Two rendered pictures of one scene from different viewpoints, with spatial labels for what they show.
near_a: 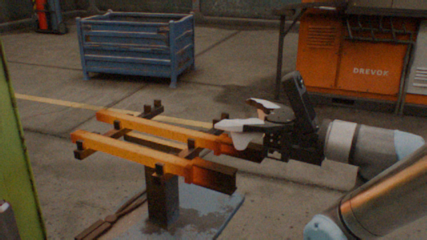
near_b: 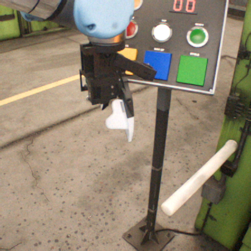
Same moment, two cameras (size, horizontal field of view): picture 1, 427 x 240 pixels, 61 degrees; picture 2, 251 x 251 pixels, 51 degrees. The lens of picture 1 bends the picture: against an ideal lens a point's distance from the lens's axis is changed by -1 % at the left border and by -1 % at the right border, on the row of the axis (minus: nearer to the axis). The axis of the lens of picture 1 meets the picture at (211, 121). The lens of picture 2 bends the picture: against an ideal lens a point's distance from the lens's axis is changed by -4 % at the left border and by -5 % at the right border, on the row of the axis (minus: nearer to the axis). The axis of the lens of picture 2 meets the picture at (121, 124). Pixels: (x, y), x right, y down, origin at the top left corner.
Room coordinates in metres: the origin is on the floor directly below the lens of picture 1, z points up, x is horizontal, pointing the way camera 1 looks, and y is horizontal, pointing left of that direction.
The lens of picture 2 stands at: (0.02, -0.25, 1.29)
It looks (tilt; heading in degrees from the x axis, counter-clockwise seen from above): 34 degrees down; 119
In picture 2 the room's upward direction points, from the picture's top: straight up
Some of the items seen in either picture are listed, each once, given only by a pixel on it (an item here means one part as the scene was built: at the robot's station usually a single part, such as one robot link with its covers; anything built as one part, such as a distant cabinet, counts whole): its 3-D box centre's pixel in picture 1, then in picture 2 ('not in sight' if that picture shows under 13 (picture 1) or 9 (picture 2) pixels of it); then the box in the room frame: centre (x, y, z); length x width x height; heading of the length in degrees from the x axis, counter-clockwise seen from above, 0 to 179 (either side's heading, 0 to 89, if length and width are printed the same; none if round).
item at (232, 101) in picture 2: not in sight; (233, 106); (-0.01, 0.70, 0.80); 0.06 x 0.03 x 0.14; 164
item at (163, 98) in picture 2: not in sight; (157, 162); (-0.25, 0.56, 0.54); 0.04 x 0.04 x 1.08; 74
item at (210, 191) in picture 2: not in sight; (213, 190); (0.00, 0.69, 0.36); 0.09 x 0.07 x 0.12; 164
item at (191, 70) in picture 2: not in sight; (191, 70); (-0.14, 0.45, 1.01); 0.07 x 0.05 x 0.07; 9
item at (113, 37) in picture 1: (139, 45); not in sight; (4.39, 0.87, 0.36); 1.20 x 0.80 x 0.72; 75
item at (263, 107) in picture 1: (261, 114); not in sight; (0.73, -0.11, 0.99); 0.09 x 0.03 x 0.06; 26
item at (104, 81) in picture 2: not in sight; (104, 70); (-0.25, 0.19, 1.07); 0.09 x 0.08 x 0.12; 55
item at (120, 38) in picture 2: not in sight; (107, 31); (-0.25, 0.20, 1.15); 0.08 x 0.08 x 0.05
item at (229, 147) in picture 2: not in sight; (203, 174); (-0.05, 0.49, 0.62); 0.44 x 0.05 x 0.05; 74
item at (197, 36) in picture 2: not in sight; (197, 36); (-0.14, 0.49, 1.09); 0.05 x 0.03 x 0.04; 164
